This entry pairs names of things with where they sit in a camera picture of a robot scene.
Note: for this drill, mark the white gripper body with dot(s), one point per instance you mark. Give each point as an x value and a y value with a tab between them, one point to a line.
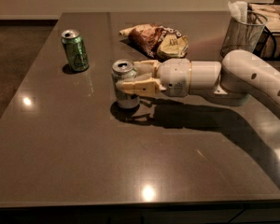
174	76

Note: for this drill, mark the brown crumpled chip bag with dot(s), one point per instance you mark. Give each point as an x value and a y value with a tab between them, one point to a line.
157	41

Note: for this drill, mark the black wire basket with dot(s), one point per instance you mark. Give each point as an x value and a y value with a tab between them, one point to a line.
268	47

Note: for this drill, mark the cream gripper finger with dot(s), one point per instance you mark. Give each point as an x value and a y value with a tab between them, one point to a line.
147	69
147	88

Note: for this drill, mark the metal mesh cup holder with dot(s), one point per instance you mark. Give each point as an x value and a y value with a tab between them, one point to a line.
243	32

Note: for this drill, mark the dark green soda can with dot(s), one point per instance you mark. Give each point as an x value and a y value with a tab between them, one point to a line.
73	45

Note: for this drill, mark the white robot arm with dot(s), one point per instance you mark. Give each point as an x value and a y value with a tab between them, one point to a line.
240	74

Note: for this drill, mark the white napkin in cup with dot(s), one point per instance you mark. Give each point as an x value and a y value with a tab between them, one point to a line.
238	10

